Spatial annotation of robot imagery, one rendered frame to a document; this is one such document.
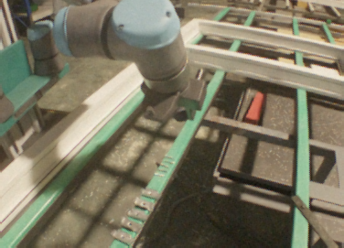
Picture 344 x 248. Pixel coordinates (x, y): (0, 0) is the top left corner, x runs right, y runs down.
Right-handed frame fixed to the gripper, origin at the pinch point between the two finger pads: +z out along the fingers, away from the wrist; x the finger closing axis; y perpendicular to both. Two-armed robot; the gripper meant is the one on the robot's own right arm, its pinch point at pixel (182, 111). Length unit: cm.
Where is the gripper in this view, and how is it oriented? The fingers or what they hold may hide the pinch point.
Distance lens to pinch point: 63.9
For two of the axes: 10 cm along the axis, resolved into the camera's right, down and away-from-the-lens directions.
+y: 3.3, -8.9, 3.1
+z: 2.0, 3.8, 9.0
